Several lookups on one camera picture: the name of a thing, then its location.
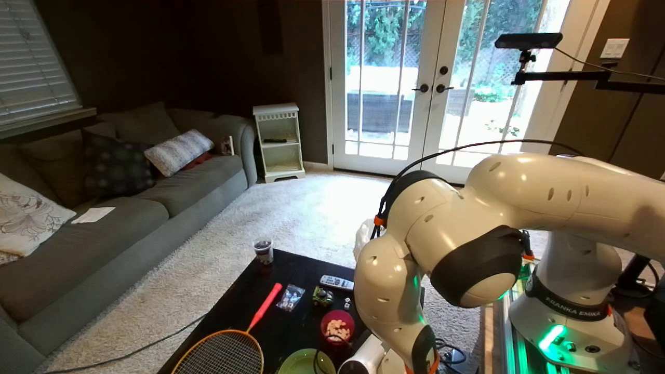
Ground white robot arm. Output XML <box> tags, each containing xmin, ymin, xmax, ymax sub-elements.
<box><xmin>355</xmin><ymin>153</ymin><xmax>665</xmax><ymax>374</ymax></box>

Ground small green dark object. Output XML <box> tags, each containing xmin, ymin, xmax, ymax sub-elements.
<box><xmin>312</xmin><ymin>287</ymin><xmax>333</xmax><ymax>307</ymax></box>

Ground white side shelf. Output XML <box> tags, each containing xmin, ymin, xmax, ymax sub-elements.
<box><xmin>253</xmin><ymin>103</ymin><xmax>306</xmax><ymax>182</ymax></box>

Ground grey remote control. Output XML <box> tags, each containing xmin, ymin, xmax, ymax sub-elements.
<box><xmin>320</xmin><ymin>274</ymin><xmax>355</xmax><ymax>290</ymax></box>

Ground small dark cup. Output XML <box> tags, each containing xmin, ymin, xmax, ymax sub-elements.
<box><xmin>253</xmin><ymin>238</ymin><xmax>275</xmax><ymax>266</ymax></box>

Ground small snack packet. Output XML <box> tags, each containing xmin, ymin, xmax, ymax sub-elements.
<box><xmin>277</xmin><ymin>285</ymin><xmax>306</xmax><ymax>312</ymax></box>

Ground white french doors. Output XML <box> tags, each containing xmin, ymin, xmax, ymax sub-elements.
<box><xmin>323</xmin><ymin>0</ymin><xmax>609</xmax><ymax>182</ymax></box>

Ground black coffee table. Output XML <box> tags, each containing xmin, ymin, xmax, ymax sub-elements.
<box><xmin>159</xmin><ymin>249</ymin><xmax>368</xmax><ymax>374</ymax></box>

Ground red round snack lid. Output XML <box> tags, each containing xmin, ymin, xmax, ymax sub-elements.
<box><xmin>320</xmin><ymin>310</ymin><xmax>355</xmax><ymax>345</ymax></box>

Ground striped white pillow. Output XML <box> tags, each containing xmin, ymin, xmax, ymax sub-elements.
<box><xmin>146</xmin><ymin>129</ymin><xmax>213</xmax><ymax>177</ymax></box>

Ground dark patterned pillow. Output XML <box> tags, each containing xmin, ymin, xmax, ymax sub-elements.
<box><xmin>83</xmin><ymin>130</ymin><xmax>155</xmax><ymax>200</ymax></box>

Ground grey fabric sofa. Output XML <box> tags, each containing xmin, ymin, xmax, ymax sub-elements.
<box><xmin>0</xmin><ymin>102</ymin><xmax>258</xmax><ymax>374</ymax></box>

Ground white paper on sofa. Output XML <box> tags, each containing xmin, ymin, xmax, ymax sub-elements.
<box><xmin>71</xmin><ymin>206</ymin><xmax>114</xmax><ymax>224</ymax></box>

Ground white printed pillow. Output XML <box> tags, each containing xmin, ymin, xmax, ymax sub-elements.
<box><xmin>0</xmin><ymin>174</ymin><xmax>76</xmax><ymax>258</ymax></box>

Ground window blinds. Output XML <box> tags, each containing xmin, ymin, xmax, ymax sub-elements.
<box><xmin>0</xmin><ymin>0</ymin><xmax>81</xmax><ymax>129</ymax></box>

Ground black floor cable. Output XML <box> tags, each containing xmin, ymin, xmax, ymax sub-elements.
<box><xmin>43</xmin><ymin>310</ymin><xmax>211</xmax><ymax>374</ymax></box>

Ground black camera on stand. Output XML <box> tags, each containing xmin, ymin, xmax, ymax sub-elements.
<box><xmin>494</xmin><ymin>34</ymin><xmax>564</xmax><ymax>49</ymax></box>

